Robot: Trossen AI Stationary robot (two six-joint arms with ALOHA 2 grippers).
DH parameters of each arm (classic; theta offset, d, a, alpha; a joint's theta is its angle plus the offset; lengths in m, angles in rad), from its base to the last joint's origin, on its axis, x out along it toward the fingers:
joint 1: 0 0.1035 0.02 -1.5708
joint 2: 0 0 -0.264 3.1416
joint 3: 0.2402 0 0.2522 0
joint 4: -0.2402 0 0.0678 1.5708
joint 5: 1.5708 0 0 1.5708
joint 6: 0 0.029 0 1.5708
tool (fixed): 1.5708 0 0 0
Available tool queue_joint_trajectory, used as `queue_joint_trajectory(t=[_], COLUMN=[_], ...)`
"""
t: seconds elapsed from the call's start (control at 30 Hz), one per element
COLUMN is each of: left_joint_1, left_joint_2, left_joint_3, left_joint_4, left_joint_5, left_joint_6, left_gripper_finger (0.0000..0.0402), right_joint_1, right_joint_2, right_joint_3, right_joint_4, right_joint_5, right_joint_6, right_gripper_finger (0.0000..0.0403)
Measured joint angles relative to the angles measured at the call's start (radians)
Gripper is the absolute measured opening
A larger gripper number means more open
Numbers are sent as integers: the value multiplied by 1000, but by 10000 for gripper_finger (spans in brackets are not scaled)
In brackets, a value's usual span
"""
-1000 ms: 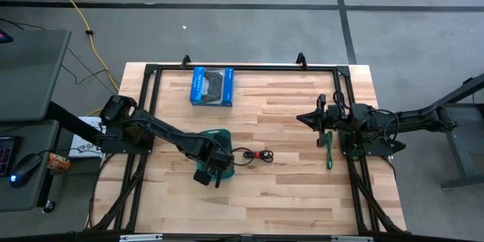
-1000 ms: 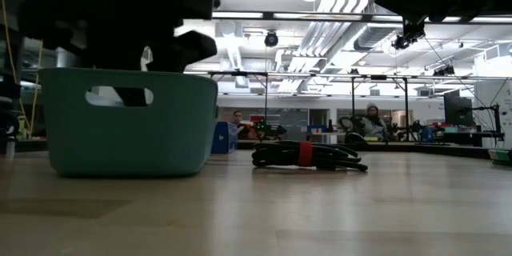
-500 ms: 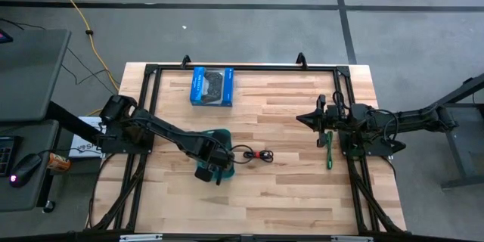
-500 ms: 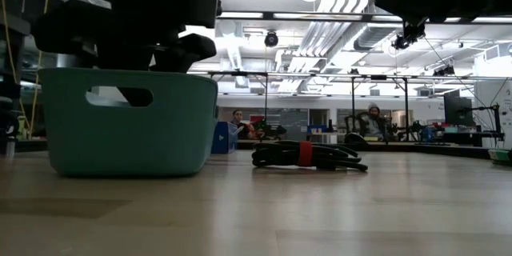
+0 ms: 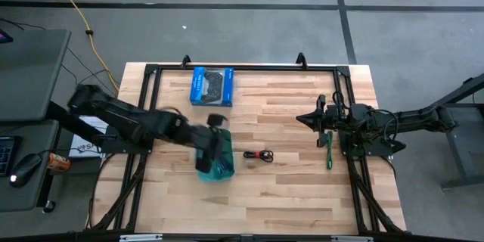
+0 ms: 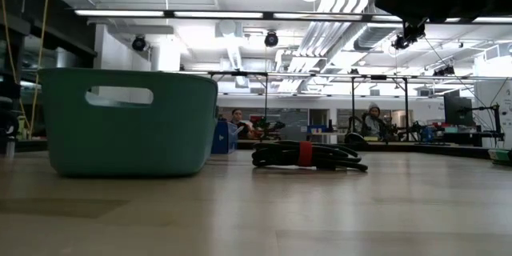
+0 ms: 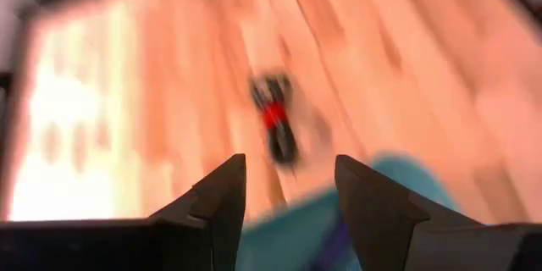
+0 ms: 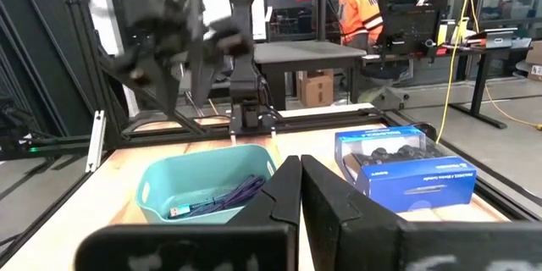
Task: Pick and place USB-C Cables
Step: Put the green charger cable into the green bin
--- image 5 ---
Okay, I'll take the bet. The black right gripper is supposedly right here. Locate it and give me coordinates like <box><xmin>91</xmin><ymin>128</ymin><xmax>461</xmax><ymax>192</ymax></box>
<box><xmin>296</xmin><ymin>95</ymin><xmax>337</xmax><ymax>148</ymax></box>

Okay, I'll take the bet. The teal plastic bin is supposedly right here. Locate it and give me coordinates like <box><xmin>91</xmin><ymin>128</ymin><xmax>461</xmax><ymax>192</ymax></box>
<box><xmin>194</xmin><ymin>127</ymin><xmax>236</xmax><ymax>184</ymax></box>

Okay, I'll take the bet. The black cable with red strap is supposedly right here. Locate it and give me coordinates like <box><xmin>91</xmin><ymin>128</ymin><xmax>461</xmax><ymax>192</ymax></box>
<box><xmin>243</xmin><ymin>150</ymin><xmax>275</xmax><ymax>163</ymax></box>

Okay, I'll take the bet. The blue game controller box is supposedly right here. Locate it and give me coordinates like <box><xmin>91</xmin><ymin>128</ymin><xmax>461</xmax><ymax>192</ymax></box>
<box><xmin>189</xmin><ymin>66</ymin><xmax>235</xmax><ymax>107</ymax></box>

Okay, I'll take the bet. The white printed paper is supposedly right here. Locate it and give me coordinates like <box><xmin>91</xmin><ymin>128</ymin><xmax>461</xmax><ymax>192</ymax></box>
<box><xmin>67</xmin><ymin>115</ymin><xmax>109</xmax><ymax>159</ymax></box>

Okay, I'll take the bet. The orange snack packet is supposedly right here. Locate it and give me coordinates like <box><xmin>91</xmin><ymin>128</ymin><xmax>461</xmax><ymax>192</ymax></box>
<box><xmin>47</xmin><ymin>152</ymin><xmax>72</xmax><ymax>172</ymax></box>

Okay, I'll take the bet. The black computer mouse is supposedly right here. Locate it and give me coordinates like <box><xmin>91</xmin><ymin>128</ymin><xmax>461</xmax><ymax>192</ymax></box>
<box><xmin>9</xmin><ymin>153</ymin><xmax>43</xmax><ymax>189</ymax></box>

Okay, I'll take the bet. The grey desk top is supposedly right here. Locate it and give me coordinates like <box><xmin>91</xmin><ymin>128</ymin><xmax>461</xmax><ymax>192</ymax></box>
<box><xmin>0</xmin><ymin>28</ymin><xmax>72</xmax><ymax>123</ymax></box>

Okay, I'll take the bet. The dark desk shelf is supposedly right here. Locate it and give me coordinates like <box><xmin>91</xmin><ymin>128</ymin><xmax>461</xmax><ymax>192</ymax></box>
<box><xmin>0</xmin><ymin>119</ymin><xmax>61</xmax><ymax>213</ymax></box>

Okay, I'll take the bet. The black backlit keyboard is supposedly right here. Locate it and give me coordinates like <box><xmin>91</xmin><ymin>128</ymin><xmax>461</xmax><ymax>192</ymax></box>
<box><xmin>0</xmin><ymin>135</ymin><xmax>23</xmax><ymax>178</ymax></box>

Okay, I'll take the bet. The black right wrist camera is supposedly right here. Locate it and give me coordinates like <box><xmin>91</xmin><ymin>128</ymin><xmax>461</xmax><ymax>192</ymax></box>
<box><xmin>325</xmin><ymin>104</ymin><xmax>340</xmax><ymax>121</ymax></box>

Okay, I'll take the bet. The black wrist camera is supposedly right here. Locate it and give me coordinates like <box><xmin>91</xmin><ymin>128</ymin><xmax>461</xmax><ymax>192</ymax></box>
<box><xmin>325</xmin><ymin>104</ymin><xmax>340</xmax><ymax>121</ymax></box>
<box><xmin>206</xmin><ymin>113</ymin><xmax>229</xmax><ymax>127</ymax></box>

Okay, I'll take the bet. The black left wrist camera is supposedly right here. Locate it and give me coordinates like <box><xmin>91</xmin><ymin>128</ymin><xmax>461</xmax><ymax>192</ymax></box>
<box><xmin>206</xmin><ymin>113</ymin><xmax>229</xmax><ymax>127</ymax></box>

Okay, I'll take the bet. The green USB-C cable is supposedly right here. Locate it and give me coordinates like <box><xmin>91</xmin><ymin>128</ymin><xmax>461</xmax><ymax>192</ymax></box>
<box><xmin>325</xmin><ymin>130</ymin><xmax>335</xmax><ymax>171</ymax></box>

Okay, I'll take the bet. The black metal table frame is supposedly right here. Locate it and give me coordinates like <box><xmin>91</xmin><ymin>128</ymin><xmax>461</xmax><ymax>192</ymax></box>
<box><xmin>85</xmin><ymin>52</ymin><xmax>408</xmax><ymax>235</ymax></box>

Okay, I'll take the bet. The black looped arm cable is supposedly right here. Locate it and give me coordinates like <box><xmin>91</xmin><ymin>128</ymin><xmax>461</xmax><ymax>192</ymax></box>
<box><xmin>381</xmin><ymin>108</ymin><xmax>401</xmax><ymax>144</ymax></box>

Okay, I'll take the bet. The silver metal bracket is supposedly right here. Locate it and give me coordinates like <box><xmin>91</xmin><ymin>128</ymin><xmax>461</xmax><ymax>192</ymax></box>
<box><xmin>330</xmin><ymin>235</ymin><xmax>374</xmax><ymax>242</ymax></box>
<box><xmin>119</xmin><ymin>234</ymin><xmax>163</xmax><ymax>242</ymax></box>

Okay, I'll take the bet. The black side table frame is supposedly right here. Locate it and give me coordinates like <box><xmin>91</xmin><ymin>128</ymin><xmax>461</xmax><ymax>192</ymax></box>
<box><xmin>416</xmin><ymin>73</ymin><xmax>484</xmax><ymax>190</ymax></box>

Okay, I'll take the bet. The yellow extension cord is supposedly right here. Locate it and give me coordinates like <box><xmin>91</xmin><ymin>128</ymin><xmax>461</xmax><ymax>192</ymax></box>
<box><xmin>42</xmin><ymin>0</ymin><xmax>120</xmax><ymax>88</ymax></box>

